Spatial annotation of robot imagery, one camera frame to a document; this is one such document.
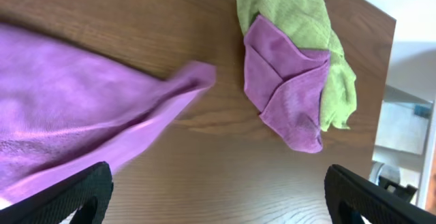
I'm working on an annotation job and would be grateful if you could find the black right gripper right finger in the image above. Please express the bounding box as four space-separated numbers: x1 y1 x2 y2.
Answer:
324 164 435 224

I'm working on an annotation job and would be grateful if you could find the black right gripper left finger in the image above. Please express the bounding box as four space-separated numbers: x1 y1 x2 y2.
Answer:
1 162 114 224

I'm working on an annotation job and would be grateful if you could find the purple cloth with white tag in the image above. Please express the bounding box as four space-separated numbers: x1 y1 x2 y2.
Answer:
1 24 215 207

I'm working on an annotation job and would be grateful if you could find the purple crumpled cloth on green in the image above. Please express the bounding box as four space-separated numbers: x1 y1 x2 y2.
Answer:
244 15 330 153

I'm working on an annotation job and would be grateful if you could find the black object on floor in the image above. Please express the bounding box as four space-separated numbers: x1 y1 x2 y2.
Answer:
369 161 418 203

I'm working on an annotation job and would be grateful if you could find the grey box beyond table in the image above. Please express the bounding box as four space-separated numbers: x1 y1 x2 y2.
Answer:
375 102 429 155

